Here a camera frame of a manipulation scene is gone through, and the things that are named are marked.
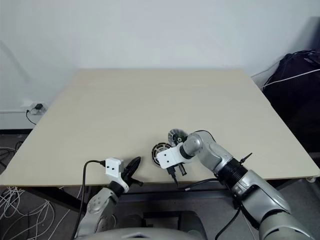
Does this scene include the white cable on bag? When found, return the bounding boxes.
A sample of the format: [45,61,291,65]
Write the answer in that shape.
[262,68,320,88]

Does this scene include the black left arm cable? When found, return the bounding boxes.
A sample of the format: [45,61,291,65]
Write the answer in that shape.
[79,159,106,226]

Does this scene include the silver robot torso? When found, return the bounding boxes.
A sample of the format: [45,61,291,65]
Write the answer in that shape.
[74,226,208,240]

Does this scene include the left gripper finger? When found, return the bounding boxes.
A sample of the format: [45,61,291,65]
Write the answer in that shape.
[124,156,142,171]
[127,157,142,177]

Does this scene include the black rectangular base block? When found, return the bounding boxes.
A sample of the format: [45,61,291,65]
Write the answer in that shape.
[143,211,181,227]

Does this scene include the silver motor cover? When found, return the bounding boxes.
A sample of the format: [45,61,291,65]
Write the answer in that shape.
[167,128,190,148]

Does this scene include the black bag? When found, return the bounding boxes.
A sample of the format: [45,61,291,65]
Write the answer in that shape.
[263,52,320,153]

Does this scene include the black metal table frame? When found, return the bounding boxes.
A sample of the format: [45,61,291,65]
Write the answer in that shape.
[14,174,320,211]

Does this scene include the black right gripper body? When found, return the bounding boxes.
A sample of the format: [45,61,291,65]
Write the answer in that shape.
[165,162,188,177]

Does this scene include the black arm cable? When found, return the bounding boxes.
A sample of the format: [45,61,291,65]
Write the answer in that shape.
[79,159,106,226]
[183,178,253,240]

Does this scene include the white floor cable tangle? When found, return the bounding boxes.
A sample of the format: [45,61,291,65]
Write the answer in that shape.
[0,186,58,240]

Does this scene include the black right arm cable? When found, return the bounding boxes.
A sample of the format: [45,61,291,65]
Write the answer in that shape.
[183,178,253,240]

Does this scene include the black cable bundle on bag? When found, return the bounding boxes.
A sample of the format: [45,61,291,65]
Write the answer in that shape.
[291,49,320,66]

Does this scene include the dark rounded shape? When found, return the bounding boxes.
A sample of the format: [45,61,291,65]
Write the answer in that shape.
[178,211,205,230]
[117,214,147,229]

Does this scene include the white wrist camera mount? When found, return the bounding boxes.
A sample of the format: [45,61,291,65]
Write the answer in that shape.
[104,157,131,193]
[156,145,194,170]

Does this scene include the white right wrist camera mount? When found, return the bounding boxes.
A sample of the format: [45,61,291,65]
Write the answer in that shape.
[156,145,194,170]

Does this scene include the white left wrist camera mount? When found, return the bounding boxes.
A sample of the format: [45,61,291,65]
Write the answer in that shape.
[104,157,131,193]

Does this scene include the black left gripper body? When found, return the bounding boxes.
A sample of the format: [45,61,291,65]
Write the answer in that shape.
[119,166,144,188]

